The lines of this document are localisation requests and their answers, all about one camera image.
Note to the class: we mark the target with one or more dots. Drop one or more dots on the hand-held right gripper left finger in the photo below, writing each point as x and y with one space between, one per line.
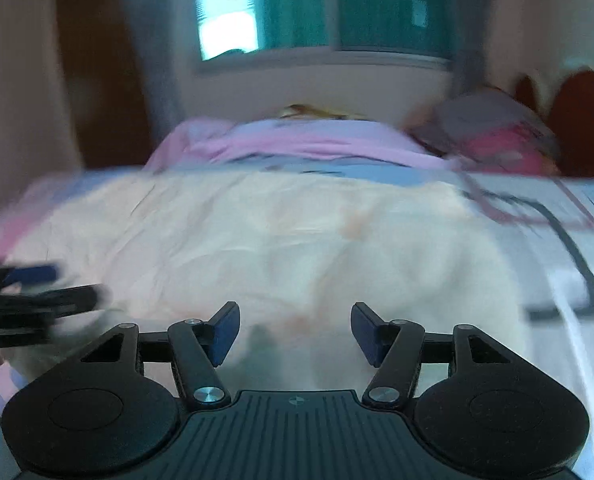
224 334

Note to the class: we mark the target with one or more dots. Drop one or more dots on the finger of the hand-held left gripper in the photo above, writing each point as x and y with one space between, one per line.
32 275
57 300

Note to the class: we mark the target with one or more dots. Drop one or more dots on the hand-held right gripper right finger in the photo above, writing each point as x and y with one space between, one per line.
368 334

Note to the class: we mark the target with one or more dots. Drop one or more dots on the cream white blanket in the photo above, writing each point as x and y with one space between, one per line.
277 250

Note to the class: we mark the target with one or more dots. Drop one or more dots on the pink folded clothes pile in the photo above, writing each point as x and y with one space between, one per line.
507 152

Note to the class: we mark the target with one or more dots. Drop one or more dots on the bed with patterned sheet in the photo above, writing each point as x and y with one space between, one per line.
552 310

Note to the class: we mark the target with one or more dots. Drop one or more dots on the pink blanket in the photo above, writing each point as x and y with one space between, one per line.
297 140

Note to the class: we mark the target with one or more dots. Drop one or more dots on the brown wooden door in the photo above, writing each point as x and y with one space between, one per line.
97 70

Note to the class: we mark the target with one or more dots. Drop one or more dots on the yellow printed cloth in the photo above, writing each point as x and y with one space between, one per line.
322 112

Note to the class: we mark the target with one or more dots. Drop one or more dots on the grey curtain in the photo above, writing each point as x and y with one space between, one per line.
469 25
152 40

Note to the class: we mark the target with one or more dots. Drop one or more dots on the red and white headboard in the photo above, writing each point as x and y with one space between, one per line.
584 120

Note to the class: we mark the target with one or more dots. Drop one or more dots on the sliding glass window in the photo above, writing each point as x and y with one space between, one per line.
222 25

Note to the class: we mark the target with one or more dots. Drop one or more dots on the green striped curtain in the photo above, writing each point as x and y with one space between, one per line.
377 5

